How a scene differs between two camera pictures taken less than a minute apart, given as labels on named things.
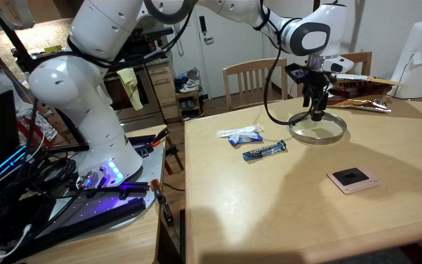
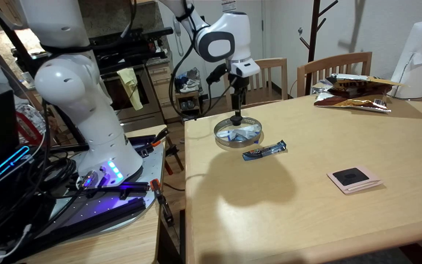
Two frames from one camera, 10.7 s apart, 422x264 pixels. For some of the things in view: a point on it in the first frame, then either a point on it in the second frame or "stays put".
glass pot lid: [319, 130] to [238, 132]
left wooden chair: [246, 82] stays put
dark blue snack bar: [265, 151] stays put
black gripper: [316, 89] to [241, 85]
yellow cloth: [130, 81] stays put
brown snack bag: [361, 86] stays put
